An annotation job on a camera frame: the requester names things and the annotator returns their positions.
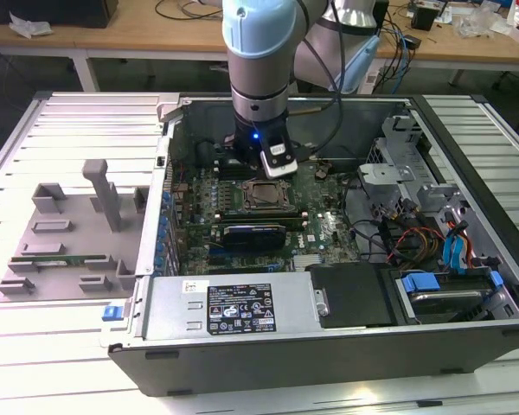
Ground CPU socket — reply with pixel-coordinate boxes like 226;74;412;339
240;179;288;214

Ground green motherboard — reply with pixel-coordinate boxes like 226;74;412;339
166;157;364;278

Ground black graphics card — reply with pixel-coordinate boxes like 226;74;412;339
221;222;287;261

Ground silver chipset heat sink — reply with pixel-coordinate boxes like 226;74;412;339
292;253;326;272

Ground silver metal drive cage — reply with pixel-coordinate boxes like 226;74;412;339
356;114;464;217

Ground silver power supply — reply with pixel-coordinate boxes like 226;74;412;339
144;274;325;342

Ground black tower box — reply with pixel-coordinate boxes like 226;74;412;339
374;0;391;31

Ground grey parts rack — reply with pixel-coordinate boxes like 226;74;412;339
0;158;152;306

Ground black plastic shroud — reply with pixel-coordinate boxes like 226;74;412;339
306;262;399;329

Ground green RAM stick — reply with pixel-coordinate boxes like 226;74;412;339
10;255;109;267

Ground black container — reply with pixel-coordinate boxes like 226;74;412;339
410;3;445;31

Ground blue case latch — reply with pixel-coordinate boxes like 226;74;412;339
101;304;125;322

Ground black grey PC case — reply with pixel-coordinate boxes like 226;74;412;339
99;93;519;398

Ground large black box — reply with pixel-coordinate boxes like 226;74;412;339
0;0;120;27

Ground crumpled white plastic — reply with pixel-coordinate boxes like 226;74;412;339
8;11;54;39

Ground hard disk in blue carrier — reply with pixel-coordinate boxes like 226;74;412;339
395;270;503;325

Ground clear plastic bags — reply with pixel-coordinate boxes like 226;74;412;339
453;7;511;39

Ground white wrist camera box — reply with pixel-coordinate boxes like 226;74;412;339
259;137;300;181

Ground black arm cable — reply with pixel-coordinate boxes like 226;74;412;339
296;0;347;159

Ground black desk cables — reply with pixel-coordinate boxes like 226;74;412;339
154;0;224;21

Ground black wire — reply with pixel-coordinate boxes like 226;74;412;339
343;172;388;263

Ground wooden desk white frame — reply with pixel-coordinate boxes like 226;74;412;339
371;16;519;87
0;19;230;94

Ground blue cable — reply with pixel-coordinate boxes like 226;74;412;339
387;19;414;94

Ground yellow red wire bundle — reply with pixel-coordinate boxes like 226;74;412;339
391;227;446;265

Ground blue flat wire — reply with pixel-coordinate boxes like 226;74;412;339
453;220;471;276
443;235;459;274

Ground orange wire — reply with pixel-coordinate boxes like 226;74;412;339
447;220;479;271

